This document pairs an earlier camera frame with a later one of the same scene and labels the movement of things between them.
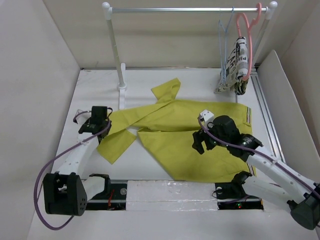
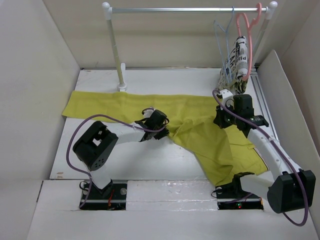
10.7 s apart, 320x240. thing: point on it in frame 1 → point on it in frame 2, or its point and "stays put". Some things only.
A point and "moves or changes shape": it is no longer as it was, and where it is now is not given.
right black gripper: (198, 136) → (219, 119)
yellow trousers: (167, 126) moves or changes shape
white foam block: (145, 195) stays put
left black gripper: (108, 131) → (161, 134)
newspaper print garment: (234, 74) stays put
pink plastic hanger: (251, 25) stays put
